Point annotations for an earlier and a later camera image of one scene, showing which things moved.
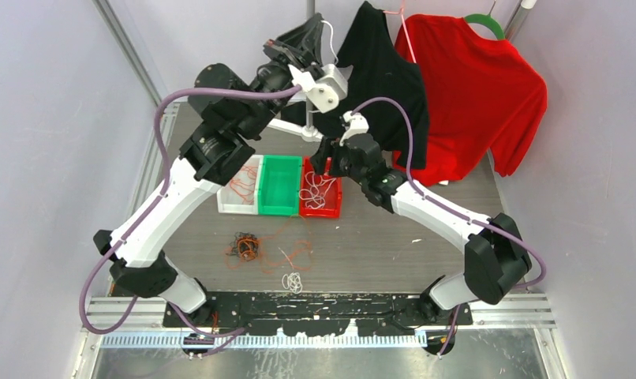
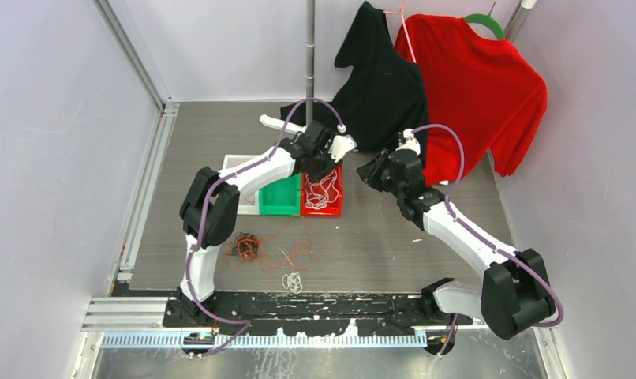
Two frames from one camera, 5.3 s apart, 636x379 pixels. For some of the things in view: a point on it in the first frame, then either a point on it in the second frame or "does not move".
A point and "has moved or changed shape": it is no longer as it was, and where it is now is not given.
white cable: (293, 282) does not move
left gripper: (307, 37) -> (313, 174)
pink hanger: (401, 13) does not move
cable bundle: (245, 245) does not move
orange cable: (284, 245) does not move
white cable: (318, 186) has moved or changed shape
